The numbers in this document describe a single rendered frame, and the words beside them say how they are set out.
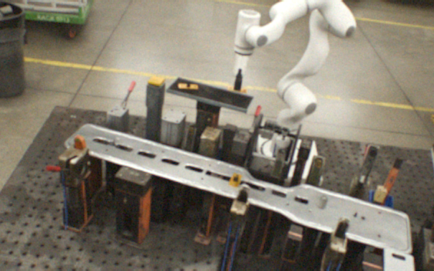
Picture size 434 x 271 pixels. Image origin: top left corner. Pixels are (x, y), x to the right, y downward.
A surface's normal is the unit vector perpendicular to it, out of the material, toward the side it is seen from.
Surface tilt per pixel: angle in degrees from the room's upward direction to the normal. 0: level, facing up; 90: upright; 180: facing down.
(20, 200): 0
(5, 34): 91
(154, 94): 90
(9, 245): 0
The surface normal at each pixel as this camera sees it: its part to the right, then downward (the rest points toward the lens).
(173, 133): -0.29, 0.50
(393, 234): 0.12, -0.83
